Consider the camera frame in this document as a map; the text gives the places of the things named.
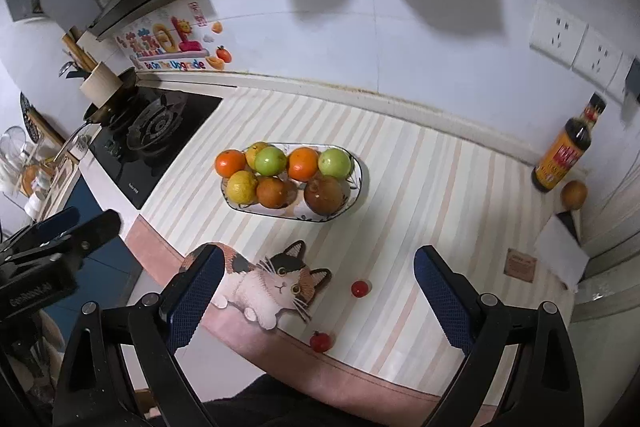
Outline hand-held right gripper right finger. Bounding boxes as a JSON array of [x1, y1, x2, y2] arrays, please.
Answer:
[[413, 245, 586, 427]]

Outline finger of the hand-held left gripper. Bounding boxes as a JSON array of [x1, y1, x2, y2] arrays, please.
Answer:
[[30, 209, 122, 269], [9, 207, 81, 249]]

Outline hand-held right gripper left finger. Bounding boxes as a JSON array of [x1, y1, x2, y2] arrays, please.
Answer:
[[51, 243, 226, 427]]

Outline yellow citrus fruit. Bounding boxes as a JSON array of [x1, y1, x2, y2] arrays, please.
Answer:
[[227, 170, 259, 205], [245, 142, 269, 171]]

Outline orange-brown round fruit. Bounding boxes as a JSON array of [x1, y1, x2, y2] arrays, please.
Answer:
[[256, 176, 290, 208]]

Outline floral oval ceramic plate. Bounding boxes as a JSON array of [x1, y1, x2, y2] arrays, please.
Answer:
[[221, 143, 370, 224]]

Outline orange tangerine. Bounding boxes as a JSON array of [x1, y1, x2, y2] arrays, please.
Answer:
[[215, 149, 247, 178], [288, 147, 320, 182]]

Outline dark brown round fruit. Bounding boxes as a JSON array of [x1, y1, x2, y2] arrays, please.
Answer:
[[303, 176, 351, 216]]

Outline green guava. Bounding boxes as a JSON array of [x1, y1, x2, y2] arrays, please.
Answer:
[[318, 148, 354, 179], [255, 146, 288, 176]]

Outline blue cabinet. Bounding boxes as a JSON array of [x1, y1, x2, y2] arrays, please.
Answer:
[[40, 179, 144, 310]]

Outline cat-shaped mat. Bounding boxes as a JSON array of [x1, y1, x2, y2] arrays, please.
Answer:
[[179, 239, 333, 331]]

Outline striped tablecloth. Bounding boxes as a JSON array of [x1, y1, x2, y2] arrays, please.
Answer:
[[125, 84, 592, 408]]

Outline brown rectangular label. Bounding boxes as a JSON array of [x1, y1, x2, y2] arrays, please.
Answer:
[[506, 248, 539, 281]]

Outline black gas stove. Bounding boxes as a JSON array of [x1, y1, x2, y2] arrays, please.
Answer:
[[89, 86, 224, 210]]

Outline white paper packet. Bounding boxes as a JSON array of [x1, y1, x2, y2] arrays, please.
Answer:
[[534, 210, 592, 291]]

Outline dark frying pan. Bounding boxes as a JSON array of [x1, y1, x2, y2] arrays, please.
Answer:
[[50, 68, 140, 164]]

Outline beige utensil holder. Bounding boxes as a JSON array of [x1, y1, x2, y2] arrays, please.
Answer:
[[80, 62, 124, 102]]

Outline person's dark fleece clothing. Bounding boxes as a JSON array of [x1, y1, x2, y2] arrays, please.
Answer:
[[200, 374, 453, 427]]

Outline wooden kitchen utensils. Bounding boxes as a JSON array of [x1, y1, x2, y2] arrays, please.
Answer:
[[60, 27, 102, 80]]

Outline dark soy sauce bottle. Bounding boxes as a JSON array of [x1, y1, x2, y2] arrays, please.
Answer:
[[531, 93, 607, 194]]

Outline black plug charger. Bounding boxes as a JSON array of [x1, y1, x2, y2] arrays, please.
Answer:
[[624, 57, 640, 102]]

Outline colourful wall sticker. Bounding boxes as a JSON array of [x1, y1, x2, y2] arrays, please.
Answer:
[[115, 0, 234, 72]]

